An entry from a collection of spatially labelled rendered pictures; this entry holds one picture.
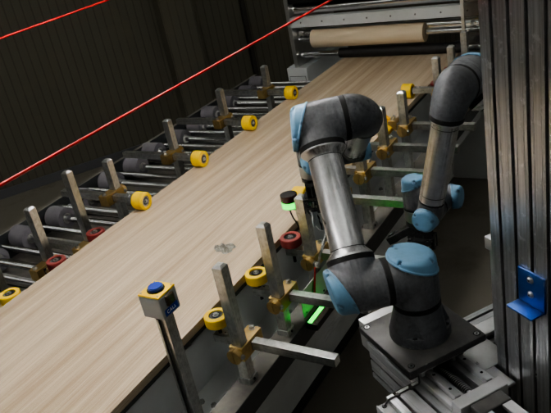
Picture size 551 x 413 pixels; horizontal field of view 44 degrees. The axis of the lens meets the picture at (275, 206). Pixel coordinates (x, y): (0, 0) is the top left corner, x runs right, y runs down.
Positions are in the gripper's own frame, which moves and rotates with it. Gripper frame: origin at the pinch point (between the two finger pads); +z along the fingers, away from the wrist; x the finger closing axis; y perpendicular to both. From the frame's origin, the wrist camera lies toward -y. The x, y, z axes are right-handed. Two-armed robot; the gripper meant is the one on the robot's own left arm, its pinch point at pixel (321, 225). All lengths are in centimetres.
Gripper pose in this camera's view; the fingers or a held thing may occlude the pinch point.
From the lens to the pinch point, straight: 235.1
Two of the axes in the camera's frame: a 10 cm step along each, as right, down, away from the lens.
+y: -1.7, 4.6, -8.7
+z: 1.8, 8.8, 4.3
